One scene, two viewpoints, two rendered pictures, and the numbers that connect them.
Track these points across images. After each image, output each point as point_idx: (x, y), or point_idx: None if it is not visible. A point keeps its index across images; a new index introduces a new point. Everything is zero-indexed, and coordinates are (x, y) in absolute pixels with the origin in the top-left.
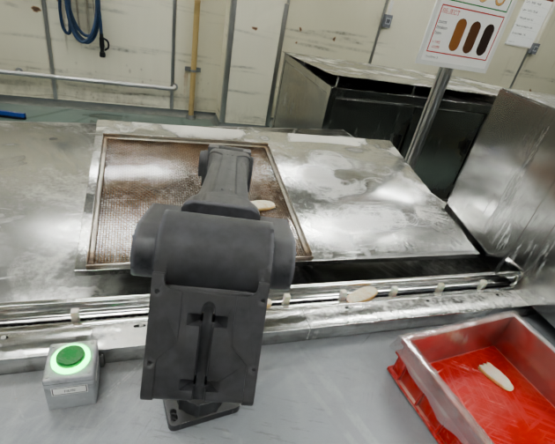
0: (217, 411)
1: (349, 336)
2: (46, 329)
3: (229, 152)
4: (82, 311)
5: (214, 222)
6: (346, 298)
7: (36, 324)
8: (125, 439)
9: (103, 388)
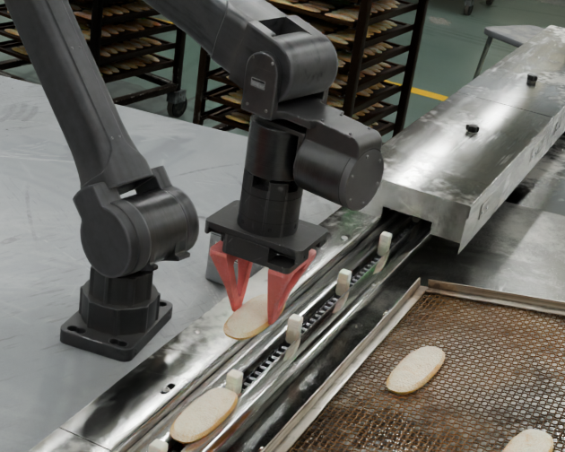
0: (78, 312)
1: None
2: (334, 257)
3: (247, 1)
4: (352, 292)
5: None
6: None
7: (355, 265)
8: None
9: (221, 289)
